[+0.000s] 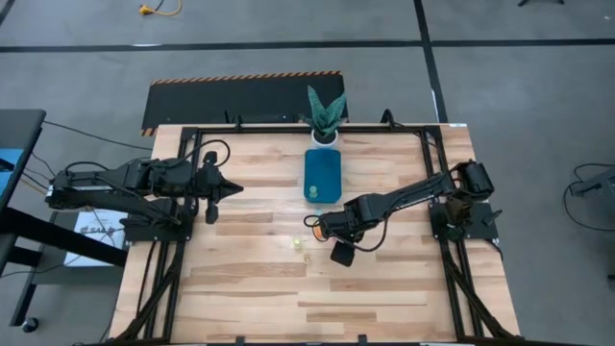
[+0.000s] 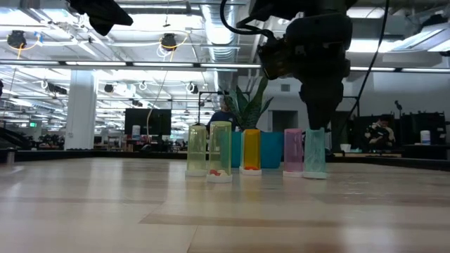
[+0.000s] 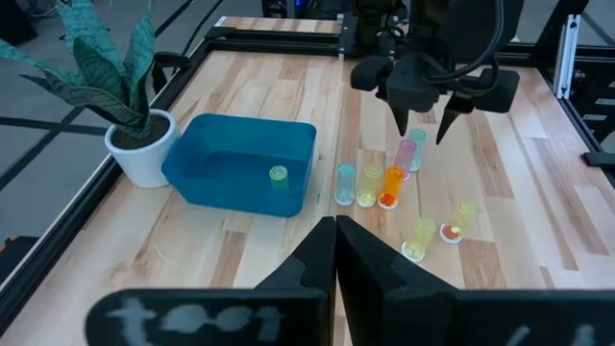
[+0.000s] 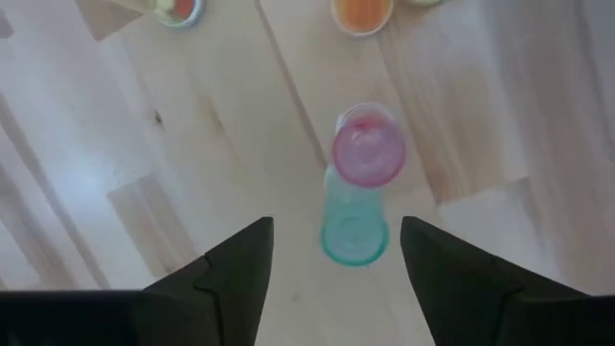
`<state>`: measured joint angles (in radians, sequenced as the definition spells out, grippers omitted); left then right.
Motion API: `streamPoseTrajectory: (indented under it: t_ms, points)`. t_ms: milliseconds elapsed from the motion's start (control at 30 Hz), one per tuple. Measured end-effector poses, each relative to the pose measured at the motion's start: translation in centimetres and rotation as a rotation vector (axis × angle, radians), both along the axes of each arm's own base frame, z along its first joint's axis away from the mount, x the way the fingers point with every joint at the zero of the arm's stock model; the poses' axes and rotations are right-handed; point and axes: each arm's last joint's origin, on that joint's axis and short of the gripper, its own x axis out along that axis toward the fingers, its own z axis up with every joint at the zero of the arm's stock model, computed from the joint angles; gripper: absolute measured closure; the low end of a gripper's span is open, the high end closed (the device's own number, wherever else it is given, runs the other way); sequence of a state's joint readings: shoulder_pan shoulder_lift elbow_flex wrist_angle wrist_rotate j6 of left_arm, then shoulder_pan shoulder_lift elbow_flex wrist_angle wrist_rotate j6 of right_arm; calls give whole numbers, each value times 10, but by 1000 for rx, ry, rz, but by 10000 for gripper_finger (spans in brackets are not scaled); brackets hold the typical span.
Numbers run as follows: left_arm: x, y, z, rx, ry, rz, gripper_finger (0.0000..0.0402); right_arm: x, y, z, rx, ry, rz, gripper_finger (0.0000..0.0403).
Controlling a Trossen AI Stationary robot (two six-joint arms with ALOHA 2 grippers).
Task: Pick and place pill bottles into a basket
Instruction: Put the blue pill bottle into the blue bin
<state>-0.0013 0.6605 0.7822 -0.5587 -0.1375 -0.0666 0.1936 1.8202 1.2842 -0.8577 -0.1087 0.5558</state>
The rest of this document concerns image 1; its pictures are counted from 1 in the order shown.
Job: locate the black hazard-striped floor mat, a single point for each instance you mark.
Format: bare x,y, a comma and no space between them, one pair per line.
216,101

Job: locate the blue plastic basket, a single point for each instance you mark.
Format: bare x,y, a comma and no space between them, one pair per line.
329,168

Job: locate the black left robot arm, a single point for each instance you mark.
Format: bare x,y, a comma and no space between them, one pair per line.
96,185

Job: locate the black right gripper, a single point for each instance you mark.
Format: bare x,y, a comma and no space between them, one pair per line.
343,230

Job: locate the light blue bowl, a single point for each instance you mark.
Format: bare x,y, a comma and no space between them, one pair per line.
318,211

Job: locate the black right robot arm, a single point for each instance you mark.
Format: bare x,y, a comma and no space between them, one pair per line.
408,192

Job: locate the black aluminium table frame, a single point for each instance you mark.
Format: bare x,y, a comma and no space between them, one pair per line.
264,129

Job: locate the snake plant in white pot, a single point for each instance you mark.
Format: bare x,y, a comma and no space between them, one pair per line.
326,113

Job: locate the black office desk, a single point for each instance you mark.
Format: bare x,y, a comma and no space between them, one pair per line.
21,130

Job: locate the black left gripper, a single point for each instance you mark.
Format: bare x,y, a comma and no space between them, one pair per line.
211,192

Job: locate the black wheeled stand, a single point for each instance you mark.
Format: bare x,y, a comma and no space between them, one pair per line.
62,235

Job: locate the white printed box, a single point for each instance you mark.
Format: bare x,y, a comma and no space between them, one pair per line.
98,226

